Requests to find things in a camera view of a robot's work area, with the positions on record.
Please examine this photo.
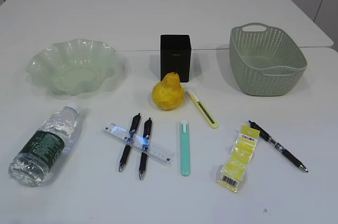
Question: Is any yellow pear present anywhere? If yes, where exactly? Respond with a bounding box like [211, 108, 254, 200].
[152, 72, 185, 110]

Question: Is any mint green utility knife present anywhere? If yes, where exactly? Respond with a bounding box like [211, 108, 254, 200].
[181, 120, 191, 176]

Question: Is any yellow utility knife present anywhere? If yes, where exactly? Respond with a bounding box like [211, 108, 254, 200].
[187, 90, 219, 129]

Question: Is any yellow waste paper wrapper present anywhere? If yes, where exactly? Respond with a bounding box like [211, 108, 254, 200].
[217, 125, 260, 192]

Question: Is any clear water bottle green label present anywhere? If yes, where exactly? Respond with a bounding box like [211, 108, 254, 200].
[8, 102, 81, 187]

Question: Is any black pen right of pair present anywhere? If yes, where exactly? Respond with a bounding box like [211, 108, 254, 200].
[139, 118, 152, 180]

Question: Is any black pen of pair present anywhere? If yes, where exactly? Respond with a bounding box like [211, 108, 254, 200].
[139, 118, 152, 180]
[119, 113, 141, 172]

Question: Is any black pen left of pair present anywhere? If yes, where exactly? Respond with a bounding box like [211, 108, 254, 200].
[119, 113, 141, 172]

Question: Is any black square pen holder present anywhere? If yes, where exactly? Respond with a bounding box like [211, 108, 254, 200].
[160, 34, 192, 82]

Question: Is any clear plastic ruler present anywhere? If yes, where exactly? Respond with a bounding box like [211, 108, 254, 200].
[102, 123, 175, 165]

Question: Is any pale green wavy plate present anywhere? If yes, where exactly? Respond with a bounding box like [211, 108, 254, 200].
[26, 39, 119, 95]

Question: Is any black pen far right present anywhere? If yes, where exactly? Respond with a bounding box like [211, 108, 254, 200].
[249, 121, 308, 173]

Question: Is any green woven plastic basket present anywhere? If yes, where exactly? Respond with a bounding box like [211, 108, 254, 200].
[229, 24, 307, 97]

